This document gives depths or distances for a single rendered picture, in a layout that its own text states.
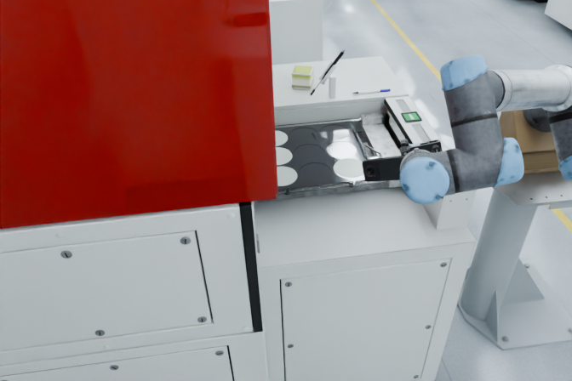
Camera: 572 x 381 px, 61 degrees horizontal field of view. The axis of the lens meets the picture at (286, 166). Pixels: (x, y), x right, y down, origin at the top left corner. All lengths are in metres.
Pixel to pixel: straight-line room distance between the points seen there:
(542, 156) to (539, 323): 0.90
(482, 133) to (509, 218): 1.13
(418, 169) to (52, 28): 0.59
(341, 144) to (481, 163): 0.89
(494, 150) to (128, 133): 0.59
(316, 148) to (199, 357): 0.76
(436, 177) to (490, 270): 1.35
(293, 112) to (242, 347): 0.86
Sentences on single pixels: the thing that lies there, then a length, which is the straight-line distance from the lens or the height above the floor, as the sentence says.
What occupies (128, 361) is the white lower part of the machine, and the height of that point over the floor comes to 0.77.
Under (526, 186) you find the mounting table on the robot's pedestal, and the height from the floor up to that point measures 0.82.
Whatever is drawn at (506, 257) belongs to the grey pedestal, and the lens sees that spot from 2.09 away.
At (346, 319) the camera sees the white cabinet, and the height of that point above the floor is 0.54.
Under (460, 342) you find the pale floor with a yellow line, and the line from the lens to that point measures 2.29.
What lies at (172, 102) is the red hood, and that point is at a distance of 0.81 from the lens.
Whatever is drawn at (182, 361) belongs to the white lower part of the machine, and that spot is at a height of 0.74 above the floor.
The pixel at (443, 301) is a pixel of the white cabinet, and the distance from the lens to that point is 1.67.
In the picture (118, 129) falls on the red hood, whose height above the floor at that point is 1.41.
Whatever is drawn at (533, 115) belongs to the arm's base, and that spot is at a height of 1.03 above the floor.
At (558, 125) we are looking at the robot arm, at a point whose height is 1.27.
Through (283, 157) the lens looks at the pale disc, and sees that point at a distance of 1.60.
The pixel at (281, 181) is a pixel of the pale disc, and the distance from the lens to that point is 1.50.
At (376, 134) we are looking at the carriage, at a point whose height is 0.88.
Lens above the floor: 1.83
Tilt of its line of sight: 37 degrees down
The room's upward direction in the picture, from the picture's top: 2 degrees counter-clockwise
